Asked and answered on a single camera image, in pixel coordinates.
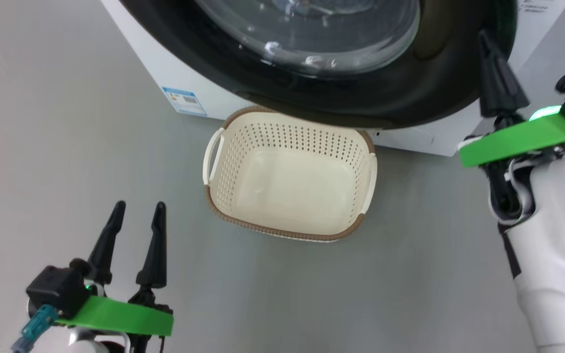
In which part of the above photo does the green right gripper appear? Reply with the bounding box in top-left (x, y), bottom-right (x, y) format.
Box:
top-left (459, 29), bottom-right (565, 168)

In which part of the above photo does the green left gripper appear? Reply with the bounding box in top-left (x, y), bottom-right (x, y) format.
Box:
top-left (56, 201), bottom-right (174, 337)

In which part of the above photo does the black round glass washer door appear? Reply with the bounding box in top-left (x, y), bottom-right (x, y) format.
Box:
top-left (118, 0), bottom-right (518, 130)

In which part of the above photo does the white front-load washing machine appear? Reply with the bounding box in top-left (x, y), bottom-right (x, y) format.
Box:
top-left (100, 0), bottom-right (565, 157)

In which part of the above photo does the blue energy label sticker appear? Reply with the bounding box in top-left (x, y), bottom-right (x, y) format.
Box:
top-left (161, 87), bottom-right (208, 117)

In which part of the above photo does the cream perforated laundry basket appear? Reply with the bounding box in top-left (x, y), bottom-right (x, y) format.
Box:
top-left (203, 105), bottom-right (377, 243)

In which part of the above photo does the left cable with teal connector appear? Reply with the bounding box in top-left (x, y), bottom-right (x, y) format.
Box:
top-left (12, 304), bottom-right (60, 353)

